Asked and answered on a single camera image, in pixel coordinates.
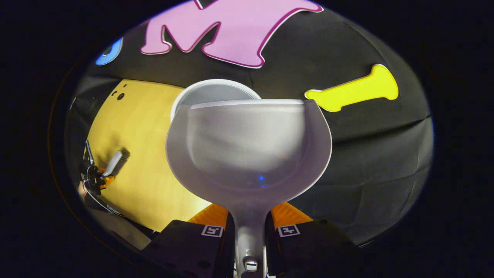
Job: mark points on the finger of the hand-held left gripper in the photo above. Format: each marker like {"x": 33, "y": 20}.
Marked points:
{"x": 107, "y": 179}

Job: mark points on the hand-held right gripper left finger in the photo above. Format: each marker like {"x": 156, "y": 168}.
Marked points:
{"x": 189, "y": 247}

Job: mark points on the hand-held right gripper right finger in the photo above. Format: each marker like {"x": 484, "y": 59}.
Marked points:
{"x": 305, "y": 251}

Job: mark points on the small grey broom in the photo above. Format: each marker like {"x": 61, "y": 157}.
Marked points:
{"x": 113, "y": 163}

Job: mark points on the grey plastic dustpan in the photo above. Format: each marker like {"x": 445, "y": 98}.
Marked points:
{"x": 247, "y": 150}

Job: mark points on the white ribbed garbage bin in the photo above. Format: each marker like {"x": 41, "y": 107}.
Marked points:
{"x": 216, "y": 92}

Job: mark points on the black backdrop cloth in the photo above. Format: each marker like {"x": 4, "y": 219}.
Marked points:
{"x": 366, "y": 154}

